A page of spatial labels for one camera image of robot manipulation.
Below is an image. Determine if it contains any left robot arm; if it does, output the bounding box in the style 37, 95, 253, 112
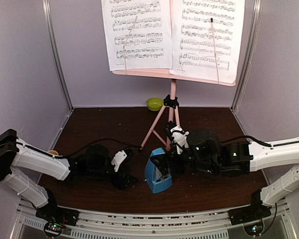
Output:
0, 129, 138, 221

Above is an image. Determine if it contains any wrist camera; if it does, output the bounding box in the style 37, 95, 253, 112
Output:
163, 121, 189, 150
111, 148, 134, 172

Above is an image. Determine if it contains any blue metronome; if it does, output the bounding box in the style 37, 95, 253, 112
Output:
144, 148, 172, 194

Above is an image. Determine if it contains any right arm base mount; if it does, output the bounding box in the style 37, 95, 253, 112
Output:
228, 206, 271, 225

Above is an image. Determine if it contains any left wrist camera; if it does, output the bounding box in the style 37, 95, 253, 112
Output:
111, 148, 134, 172

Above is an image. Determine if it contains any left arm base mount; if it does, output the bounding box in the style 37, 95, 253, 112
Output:
35, 208, 79, 226

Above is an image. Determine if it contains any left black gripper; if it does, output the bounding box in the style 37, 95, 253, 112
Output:
88, 164, 139, 190

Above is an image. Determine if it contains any green bowl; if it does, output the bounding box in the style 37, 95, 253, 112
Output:
147, 98, 163, 112

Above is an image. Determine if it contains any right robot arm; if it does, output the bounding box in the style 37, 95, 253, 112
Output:
166, 126, 299, 220

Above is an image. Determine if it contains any pink music stand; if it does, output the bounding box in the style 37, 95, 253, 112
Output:
111, 0, 240, 153

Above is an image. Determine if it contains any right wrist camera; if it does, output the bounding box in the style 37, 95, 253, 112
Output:
163, 121, 189, 150

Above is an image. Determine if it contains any sheet music page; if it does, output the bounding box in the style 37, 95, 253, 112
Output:
101, 0, 172, 71
169, 0, 245, 86

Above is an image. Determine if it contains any patterned mug yellow inside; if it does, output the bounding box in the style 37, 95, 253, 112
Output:
48, 150, 59, 156

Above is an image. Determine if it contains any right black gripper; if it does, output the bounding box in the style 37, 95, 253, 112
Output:
149, 143, 218, 177

